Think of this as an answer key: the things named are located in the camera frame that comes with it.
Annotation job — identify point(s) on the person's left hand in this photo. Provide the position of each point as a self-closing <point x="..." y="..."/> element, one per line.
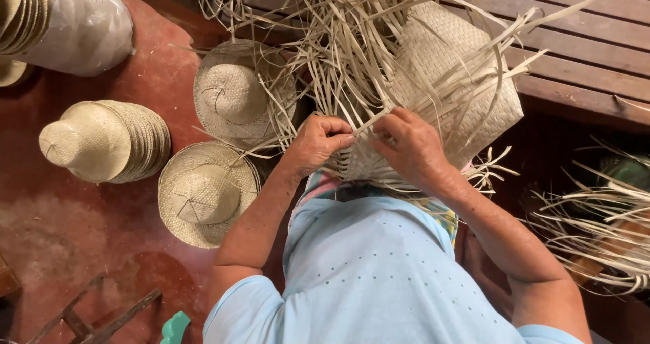
<point x="310" y="148"/>

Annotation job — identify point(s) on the person's right hand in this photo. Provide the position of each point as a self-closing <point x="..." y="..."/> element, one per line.
<point x="419" y="151"/>

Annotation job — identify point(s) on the person's right fingers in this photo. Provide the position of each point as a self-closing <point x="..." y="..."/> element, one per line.
<point x="388" y="128"/>

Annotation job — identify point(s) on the unfinished woven straw hat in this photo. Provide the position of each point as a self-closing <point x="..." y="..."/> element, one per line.
<point x="436" y="75"/>

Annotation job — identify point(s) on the light blue shirt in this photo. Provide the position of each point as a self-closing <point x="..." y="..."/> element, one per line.
<point x="376" y="283"/>

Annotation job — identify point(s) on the greyish straw hat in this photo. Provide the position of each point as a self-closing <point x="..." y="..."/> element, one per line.
<point x="233" y="92"/>

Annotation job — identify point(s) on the pale straw hat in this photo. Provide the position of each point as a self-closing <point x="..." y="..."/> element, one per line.
<point x="205" y="194"/>

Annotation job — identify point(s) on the slatted wooden bench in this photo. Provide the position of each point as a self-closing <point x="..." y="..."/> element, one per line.
<point x="584" y="39"/>

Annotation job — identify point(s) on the bundle of loose straw strips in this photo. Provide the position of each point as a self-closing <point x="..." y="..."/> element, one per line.
<point x="599" y="232"/>

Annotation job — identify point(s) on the dark green object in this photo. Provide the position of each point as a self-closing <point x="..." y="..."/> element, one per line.
<point x="629" y="174"/>

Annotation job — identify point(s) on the tall stack of straw hats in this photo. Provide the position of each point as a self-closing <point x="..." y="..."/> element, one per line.
<point x="101" y="141"/>

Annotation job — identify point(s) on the green plastic object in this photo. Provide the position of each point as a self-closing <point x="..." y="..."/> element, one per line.
<point x="175" y="329"/>

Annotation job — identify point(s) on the bagged stack of straw hats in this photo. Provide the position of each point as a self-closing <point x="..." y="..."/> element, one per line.
<point x="66" y="19"/>

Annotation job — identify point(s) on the straw hat brim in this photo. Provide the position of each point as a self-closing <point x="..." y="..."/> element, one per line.
<point x="10" y="72"/>

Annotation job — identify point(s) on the wooden stool frame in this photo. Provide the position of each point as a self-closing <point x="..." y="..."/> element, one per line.
<point x="84" y="323"/>

